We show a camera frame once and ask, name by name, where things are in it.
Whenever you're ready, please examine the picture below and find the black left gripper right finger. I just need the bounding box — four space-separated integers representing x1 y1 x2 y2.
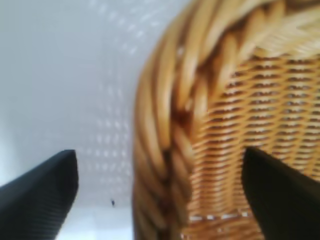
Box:
241 146 320 240

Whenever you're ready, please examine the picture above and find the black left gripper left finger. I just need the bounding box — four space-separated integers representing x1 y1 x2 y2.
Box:
0 149 79 240

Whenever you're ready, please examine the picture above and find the brown woven wicker basket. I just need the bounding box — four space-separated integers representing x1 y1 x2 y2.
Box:
131 0 320 240

